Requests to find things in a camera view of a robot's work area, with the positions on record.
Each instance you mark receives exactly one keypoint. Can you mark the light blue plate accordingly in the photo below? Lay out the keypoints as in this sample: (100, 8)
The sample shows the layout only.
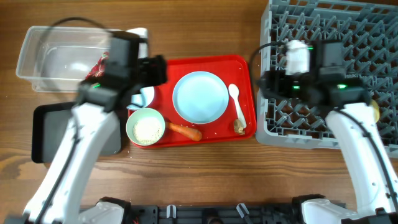
(200, 97)

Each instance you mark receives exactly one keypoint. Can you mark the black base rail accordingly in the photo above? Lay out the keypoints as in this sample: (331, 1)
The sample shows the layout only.
(278, 213)

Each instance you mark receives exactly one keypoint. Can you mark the red snack wrapper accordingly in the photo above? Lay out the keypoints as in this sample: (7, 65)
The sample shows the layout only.
(99, 67)

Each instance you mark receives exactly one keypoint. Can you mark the clear plastic bin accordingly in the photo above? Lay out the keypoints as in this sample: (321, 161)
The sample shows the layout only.
(59, 62)

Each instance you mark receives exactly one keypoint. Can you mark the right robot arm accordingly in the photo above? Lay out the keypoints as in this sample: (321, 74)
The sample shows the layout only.
(349, 115)

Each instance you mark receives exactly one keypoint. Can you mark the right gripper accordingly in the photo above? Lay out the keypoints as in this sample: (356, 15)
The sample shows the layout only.
(268, 85)

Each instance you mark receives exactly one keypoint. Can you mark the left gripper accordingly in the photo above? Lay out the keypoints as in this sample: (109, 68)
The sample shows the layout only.
(157, 66)

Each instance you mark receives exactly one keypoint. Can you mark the yellow plastic cup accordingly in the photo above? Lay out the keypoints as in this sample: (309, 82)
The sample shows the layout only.
(375, 107)

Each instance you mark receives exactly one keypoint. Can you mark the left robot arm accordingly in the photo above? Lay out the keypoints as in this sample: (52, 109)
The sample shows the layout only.
(59, 196)

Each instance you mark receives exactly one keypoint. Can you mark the grey dishwasher rack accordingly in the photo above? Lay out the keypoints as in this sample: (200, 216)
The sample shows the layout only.
(369, 36)

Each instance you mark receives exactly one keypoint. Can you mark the brown food scrap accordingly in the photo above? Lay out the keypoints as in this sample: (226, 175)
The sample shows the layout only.
(238, 127)

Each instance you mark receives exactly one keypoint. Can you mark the light blue bowl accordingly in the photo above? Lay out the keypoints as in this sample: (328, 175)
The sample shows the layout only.
(142, 99)

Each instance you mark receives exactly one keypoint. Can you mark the red serving tray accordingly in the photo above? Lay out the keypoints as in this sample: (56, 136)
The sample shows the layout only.
(231, 69)

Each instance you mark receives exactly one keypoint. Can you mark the black plastic tray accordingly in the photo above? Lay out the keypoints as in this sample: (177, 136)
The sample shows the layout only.
(46, 133)

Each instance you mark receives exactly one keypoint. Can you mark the orange carrot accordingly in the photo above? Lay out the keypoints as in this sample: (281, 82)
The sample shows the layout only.
(193, 134)

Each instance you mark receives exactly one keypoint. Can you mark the white plastic spoon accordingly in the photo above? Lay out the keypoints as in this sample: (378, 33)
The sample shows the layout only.
(234, 93)

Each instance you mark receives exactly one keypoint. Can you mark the green bowl with rice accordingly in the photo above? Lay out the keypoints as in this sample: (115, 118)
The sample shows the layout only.
(145, 127)

